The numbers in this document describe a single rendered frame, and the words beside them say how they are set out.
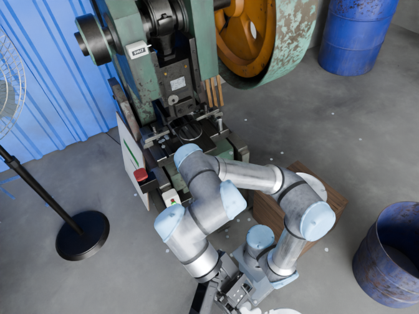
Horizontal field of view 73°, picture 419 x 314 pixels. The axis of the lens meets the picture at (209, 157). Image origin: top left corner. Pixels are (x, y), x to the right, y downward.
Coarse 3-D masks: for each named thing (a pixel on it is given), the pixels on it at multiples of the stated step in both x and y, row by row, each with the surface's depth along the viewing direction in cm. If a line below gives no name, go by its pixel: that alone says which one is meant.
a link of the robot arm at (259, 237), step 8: (248, 232) 124; (256, 232) 122; (264, 232) 122; (272, 232) 121; (248, 240) 121; (256, 240) 119; (264, 240) 119; (272, 240) 119; (248, 248) 126; (256, 248) 118; (264, 248) 118; (272, 248) 118; (256, 256) 120
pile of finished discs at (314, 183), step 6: (300, 174) 176; (306, 174) 175; (306, 180) 173; (312, 180) 172; (318, 180) 171; (312, 186) 169; (318, 186) 169; (318, 192) 166; (324, 192) 166; (324, 198) 163
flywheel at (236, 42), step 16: (240, 0) 121; (256, 0) 113; (272, 0) 100; (240, 16) 129; (256, 16) 118; (272, 16) 103; (224, 32) 148; (240, 32) 134; (256, 32) 123; (272, 32) 107; (224, 48) 152; (240, 48) 141; (256, 48) 128; (272, 48) 111; (224, 64) 156; (240, 64) 141; (256, 64) 127
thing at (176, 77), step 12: (168, 60) 127; (180, 60) 126; (168, 72) 126; (180, 72) 129; (168, 84) 130; (180, 84) 133; (192, 84) 137; (168, 96) 135; (180, 96) 138; (192, 96) 142; (168, 108) 140; (180, 108) 139; (192, 108) 141
